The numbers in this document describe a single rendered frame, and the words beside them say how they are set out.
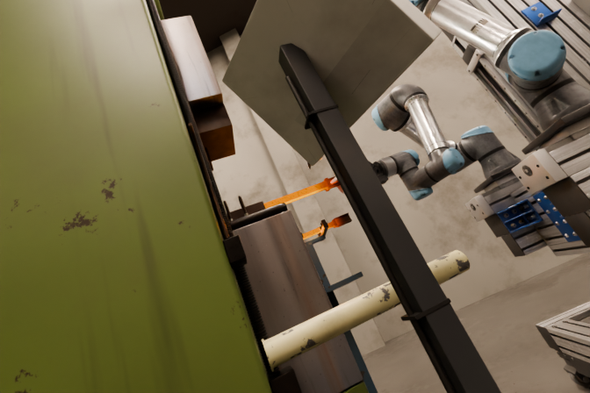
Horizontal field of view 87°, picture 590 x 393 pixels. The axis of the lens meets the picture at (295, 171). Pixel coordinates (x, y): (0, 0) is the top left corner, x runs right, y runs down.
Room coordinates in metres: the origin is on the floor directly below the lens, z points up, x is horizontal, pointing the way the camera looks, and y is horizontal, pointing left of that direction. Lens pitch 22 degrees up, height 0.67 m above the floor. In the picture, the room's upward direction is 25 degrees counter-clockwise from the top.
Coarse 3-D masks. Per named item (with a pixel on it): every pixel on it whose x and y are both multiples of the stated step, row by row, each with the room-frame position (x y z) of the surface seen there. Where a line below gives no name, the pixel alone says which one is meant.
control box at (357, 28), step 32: (288, 0) 0.39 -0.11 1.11; (320, 0) 0.38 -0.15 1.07; (352, 0) 0.37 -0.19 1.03; (384, 0) 0.36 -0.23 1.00; (256, 32) 0.44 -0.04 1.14; (288, 32) 0.43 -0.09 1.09; (320, 32) 0.41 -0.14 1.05; (352, 32) 0.40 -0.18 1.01; (384, 32) 0.39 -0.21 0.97; (416, 32) 0.38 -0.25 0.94; (256, 64) 0.49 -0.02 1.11; (320, 64) 0.46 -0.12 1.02; (352, 64) 0.44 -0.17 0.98; (384, 64) 0.43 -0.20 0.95; (256, 96) 0.55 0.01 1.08; (288, 96) 0.52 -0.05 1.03; (352, 96) 0.49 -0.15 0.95; (288, 128) 0.58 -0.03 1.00
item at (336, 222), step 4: (348, 212) 1.56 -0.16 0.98; (340, 216) 1.56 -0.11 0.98; (344, 216) 1.57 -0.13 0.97; (348, 216) 1.57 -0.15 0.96; (332, 220) 1.54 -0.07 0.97; (336, 220) 1.56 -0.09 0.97; (340, 220) 1.56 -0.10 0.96; (344, 220) 1.57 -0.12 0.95; (348, 220) 1.57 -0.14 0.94; (328, 224) 1.55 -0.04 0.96; (332, 224) 1.55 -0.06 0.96; (336, 224) 1.54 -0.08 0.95; (340, 224) 1.56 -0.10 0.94; (344, 224) 1.57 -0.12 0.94; (316, 228) 1.53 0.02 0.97; (328, 228) 1.56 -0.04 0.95; (308, 232) 1.53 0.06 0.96; (312, 232) 1.53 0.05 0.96; (316, 232) 1.53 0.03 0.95; (304, 236) 1.52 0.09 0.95; (308, 236) 1.53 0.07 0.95
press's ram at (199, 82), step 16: (176, 32) 0.80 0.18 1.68; (192, 32) 0.82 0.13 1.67; (176, 48) 0.80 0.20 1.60; (192, 48) 0.81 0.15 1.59; (176, 64) 0.79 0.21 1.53; (192, 64) 0.81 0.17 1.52; (208, 64) 0.82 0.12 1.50; (192, 80) 0.80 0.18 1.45; (208, 80) 0.82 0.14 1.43; (192, 96) 0.80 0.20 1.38; (208, 96) 0.81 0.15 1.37
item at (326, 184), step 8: (320, 184) 1.04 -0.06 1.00; (328, 184) 1.04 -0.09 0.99; (336, 184) 1.07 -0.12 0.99; (296, 192) 1.02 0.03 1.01; (304, 192) 1.02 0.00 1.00; (312, 192) 1.04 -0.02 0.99; (272, 200) 0.99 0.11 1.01; (280, 200) 1.00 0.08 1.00; (288, 200) 1.00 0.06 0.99; (296, 200) 1.04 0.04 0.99
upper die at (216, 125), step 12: (204, 108) 0.85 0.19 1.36; (216, 108) 0.86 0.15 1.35; (204, 120) 0.85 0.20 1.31; (216, 120) 0.86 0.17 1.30; (228, 120) 0.87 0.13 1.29; (204, 132) 0.85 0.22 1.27; (216, 132) 0.88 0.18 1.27; (228, 132) 0.91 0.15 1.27; (204, 144) 0.91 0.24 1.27; (216, 144) 0.94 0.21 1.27; (228, 144) 0.97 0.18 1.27; (216, 156) 1.02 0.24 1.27
